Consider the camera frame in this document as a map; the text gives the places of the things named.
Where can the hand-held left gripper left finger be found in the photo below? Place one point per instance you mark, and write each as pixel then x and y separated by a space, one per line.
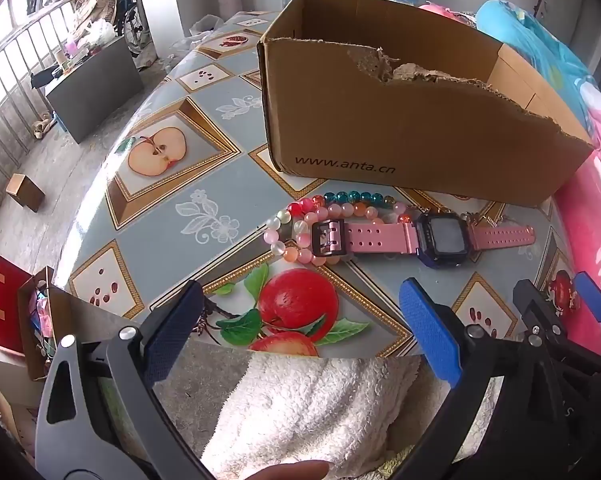
pixel 173 330

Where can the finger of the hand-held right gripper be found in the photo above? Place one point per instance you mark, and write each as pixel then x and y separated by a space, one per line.
pixel 528 305
pixel 593 297

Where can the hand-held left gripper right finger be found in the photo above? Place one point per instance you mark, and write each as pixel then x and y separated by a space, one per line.
pixel 428 332

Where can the brown cardboard box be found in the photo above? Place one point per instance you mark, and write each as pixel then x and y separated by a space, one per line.
pixel 405 130

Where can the person's left hand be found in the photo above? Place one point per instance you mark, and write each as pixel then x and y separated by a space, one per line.
pixel 290 472

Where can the pink floral blanket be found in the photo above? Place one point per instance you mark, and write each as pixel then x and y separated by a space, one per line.
pixel 595 195

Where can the white fluffy towel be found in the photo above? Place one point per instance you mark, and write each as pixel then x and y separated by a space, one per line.
pixel 290 410

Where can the brown paper bag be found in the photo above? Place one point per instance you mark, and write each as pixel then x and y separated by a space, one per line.
pixel 28 340

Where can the red gift bag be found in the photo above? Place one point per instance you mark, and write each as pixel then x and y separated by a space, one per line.
pixel 10 305

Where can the small brown box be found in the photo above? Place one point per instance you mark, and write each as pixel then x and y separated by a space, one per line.
pixel 25 192

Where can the pair of beige slippers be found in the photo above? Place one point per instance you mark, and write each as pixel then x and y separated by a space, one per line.
pixel 43 125

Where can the grey cabinet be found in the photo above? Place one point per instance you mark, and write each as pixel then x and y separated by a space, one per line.
pixel 95 95

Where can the blue patterned quilt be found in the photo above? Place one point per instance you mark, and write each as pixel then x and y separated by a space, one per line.
pixel 530 45

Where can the black cloth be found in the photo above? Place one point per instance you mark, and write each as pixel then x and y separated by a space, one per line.
pixel 45 79

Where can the metal railing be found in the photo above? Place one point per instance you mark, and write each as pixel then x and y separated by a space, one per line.
pixel 10 90

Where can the white plastic bag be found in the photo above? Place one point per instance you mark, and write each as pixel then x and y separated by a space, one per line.
pixel 200 30

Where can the wheelchair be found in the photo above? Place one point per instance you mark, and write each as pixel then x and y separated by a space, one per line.
pixel 130 25

